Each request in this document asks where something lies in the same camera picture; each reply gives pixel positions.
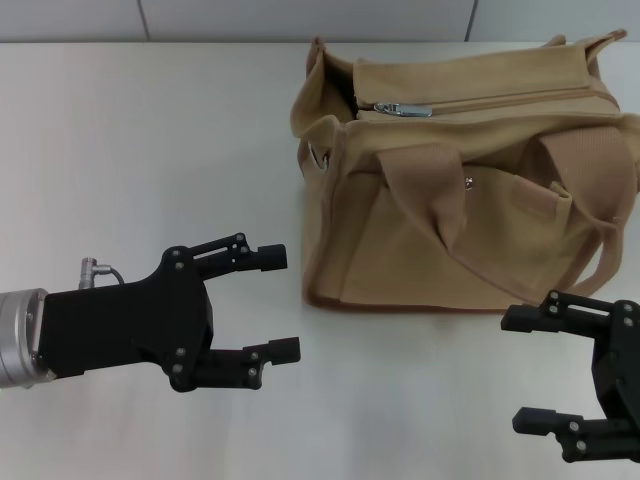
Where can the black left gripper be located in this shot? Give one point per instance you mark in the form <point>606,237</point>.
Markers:
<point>125,325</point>

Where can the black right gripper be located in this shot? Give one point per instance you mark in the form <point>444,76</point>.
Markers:
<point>620,360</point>

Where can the khaki canvas food bag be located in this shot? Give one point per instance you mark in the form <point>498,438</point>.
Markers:
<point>450,240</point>

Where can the silver metal zipper pull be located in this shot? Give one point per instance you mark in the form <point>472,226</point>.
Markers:
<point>407,110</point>

